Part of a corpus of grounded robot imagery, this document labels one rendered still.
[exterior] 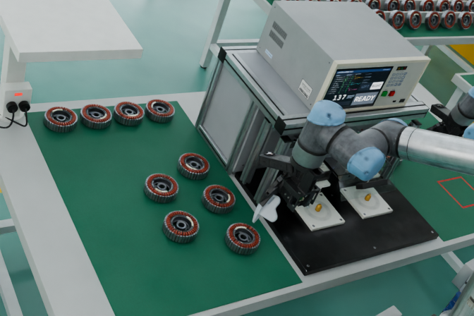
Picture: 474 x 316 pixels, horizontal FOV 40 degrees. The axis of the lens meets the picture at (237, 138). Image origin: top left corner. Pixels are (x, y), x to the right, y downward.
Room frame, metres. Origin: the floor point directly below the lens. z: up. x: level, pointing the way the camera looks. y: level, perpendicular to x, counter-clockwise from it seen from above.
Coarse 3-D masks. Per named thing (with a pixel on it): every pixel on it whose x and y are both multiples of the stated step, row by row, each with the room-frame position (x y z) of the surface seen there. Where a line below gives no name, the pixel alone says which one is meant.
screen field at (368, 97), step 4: (368, 92) 1.96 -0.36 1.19; (372, 92) 1.98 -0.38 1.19; (376, 92) 1.99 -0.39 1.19; (356, 96) 1.93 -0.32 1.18; (360, 96) 1.94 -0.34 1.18; (364, 96) 1.96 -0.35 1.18; (368, 96) 1.97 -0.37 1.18; (372, 96) 1.98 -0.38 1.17; (376, 96) 2.00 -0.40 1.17; (356, 100) 1.94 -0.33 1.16; (360, 100) 1.95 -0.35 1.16; (364, 100) 1.96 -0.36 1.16; (368, 100) 1.98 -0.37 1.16; (372, 100) 1.99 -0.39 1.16; (352, 104) 1.93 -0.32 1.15; (356, 104) 1.94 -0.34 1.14
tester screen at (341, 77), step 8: (344, 72) 1.86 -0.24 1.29; (352, 72) 1.88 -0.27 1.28; (360, 72) 1.91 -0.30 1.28; (368, 72) 1.93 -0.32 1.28; (376, 72) 1.95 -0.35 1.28; (384, 72) 1.98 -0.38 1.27; (336, 80) 1.85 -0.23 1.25; (344, 80) 1.87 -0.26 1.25; (352, 80) 1.89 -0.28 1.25; (360, 80) 1.92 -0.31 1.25; (368, 80) 1.94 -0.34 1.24; (376, 80) 1.97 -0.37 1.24; (384, 80) 2.00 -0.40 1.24; (336, 88) 1.86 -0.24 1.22; (344, 88) 1.88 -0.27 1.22; (352, 88) 1.90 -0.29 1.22; (328, 96) 1.84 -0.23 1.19; (352, 96) 1.92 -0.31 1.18; (360, 104) 1.96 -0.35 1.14; (368, 104) 1.99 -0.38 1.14
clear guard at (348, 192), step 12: (360, 132) 1.92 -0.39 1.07; (336, 168) 1.66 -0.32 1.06; (384, 168) 1.76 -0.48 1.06; (348, 180) 1.64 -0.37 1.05; (360, 180) 1.67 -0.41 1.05; (372, 180) 1.71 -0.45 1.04; (348, 192) 1.62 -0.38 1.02; (360, 192) 1.65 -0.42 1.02; (372, 192) 1.68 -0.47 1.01; (384, 192) 1.71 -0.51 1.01
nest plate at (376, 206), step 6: (360, 198) 1.94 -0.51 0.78; (372, 198) 1.97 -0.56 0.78; (378, 198) 1.98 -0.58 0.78; (354, 204) 1.89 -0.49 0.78; (360, 204) 1.91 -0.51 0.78; (366, 204) 1.92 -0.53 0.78; (372, 204) 1.93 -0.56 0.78; (378, 204) 1.95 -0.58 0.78; (384, 204) 1.96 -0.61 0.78; (360, 210) 1.87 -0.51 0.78; (366, 210) 1.88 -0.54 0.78; (372, 210) 1.90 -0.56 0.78; (378, 210) 1.91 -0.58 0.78; (384, 210) 1.92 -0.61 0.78; (390, 210) 1.94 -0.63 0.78; (360, 216) 1.85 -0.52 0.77; (366, 216) 1.85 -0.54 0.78; (372, 216) 1.87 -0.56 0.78
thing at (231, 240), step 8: (232, 224) 1.56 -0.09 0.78; (240, 224) 1.57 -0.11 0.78; (232, 232) 1.52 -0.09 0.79; (240, 232) 1.55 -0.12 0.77; (248, 232) 1.56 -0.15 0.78; (256, 232) 1.56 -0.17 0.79; (232, 240) 1.49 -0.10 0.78; (240, 240) 1.51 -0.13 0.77; (248, 240) 1.54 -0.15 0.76; (256, 240) 1.52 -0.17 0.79; (232, 248) 1.48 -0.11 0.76; (240, 248) 1.47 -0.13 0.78; (248, 248) 1.48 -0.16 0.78; (256, 248) 1.50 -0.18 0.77
